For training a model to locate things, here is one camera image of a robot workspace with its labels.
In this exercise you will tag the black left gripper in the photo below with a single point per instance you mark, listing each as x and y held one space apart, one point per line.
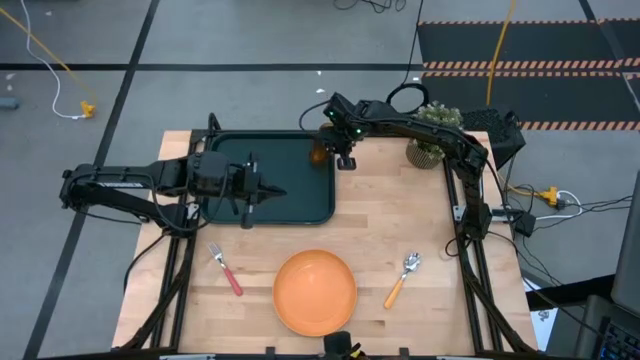
245 185

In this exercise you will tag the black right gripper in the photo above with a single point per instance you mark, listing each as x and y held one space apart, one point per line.
345 120

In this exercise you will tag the translucent orange cup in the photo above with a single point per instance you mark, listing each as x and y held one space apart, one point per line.
319 154

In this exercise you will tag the orange plate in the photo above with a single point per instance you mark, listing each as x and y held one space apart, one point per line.
315 292

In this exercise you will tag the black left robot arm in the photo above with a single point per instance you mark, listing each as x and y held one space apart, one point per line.
115 182

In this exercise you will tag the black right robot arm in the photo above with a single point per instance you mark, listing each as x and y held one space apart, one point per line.
400 122

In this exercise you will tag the dark green plastic tray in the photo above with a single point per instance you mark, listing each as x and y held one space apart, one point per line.
295 170

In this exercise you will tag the potted plant in woven pot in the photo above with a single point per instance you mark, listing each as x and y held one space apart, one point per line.
422 156

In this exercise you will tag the black perforated box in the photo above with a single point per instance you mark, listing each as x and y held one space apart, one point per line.
492 127

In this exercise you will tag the black hazard-striped floor mat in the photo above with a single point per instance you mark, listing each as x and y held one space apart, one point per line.
525 100
525 45

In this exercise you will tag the black power adapter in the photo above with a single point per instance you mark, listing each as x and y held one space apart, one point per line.
524 224

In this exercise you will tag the small grey floor object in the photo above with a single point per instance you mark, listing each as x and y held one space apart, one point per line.
8 103

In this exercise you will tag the dark computer monitor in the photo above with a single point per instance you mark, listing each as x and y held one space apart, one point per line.
629 250

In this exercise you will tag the black keyboard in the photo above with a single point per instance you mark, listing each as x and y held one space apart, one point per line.
622 345

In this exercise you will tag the black table-level camera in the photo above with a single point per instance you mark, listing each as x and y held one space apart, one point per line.
339 344

